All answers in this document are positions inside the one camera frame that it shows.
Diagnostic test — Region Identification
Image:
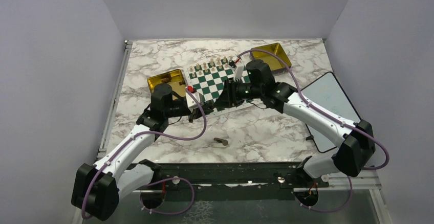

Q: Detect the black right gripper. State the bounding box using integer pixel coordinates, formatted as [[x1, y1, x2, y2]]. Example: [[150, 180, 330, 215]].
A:
[[213, 77, 263, 108]]

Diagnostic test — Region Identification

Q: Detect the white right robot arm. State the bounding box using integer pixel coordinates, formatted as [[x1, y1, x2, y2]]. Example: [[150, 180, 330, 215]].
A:
[[214, 59, 376, 187]]

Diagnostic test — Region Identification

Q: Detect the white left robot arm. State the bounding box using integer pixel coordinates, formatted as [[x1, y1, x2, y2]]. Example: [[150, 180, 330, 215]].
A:
[[71, 84, 209, 220]]

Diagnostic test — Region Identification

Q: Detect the gold tin with dark pieces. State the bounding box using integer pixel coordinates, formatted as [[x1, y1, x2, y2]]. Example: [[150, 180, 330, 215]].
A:
[[147, 69, 186, 97]]

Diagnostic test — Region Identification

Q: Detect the light wooden chess pieces row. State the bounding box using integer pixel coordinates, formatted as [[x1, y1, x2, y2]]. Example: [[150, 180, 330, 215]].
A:
[[184, 56, 244, 78]]

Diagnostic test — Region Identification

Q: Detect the green white chess board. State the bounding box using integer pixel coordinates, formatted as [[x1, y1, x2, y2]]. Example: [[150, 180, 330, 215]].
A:
[[183, 59, 261, 118]]

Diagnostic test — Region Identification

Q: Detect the empty gold tin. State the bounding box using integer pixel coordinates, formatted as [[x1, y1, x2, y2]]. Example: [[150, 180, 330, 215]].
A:
[[250, 43, 292, 76]]

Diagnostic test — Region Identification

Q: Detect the white tablet with black frame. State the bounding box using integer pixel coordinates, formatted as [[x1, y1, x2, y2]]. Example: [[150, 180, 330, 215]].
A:
[[301, 72, 361, 153]]

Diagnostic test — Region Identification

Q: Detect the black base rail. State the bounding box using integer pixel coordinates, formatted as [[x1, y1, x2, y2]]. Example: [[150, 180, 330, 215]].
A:
[[129, 160, 331, 205]]

